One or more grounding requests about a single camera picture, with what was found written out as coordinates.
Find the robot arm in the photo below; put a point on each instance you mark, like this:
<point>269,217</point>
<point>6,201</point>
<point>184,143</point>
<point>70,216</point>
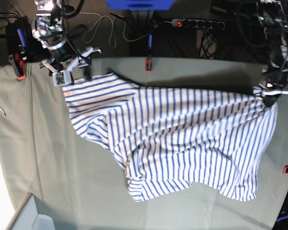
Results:
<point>48,28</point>
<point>272,15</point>

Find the green table cloth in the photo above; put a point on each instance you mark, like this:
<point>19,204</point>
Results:
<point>81,187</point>

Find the white bin at lower left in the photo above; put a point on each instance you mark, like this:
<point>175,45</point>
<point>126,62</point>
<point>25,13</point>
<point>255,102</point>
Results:
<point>27,217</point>

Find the orange clamp at back centre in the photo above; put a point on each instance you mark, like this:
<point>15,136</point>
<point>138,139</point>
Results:
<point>149,61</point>

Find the black power strip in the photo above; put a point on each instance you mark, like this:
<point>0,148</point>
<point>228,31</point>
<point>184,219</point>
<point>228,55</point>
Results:
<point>198,24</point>

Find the orange clamp at left corner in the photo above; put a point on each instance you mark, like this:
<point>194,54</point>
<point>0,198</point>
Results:
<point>17,59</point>

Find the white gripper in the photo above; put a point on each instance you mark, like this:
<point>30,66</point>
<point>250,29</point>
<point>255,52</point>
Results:
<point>72,71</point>
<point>270,92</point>

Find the blue white striped t-shirt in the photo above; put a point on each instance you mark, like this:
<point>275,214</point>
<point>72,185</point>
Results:
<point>167,139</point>

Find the blue box on stand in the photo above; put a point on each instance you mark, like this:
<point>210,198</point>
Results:
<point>139,4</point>

